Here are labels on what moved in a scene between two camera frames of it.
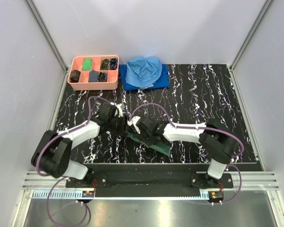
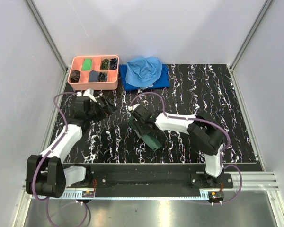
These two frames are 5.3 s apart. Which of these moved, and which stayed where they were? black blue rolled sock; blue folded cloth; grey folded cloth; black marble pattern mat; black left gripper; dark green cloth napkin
Moved: dark green cloth napkin; black left gripper
Stayed: blue folded cloth; black marble pattern mat; black blue rolled sock; grey folded cloth
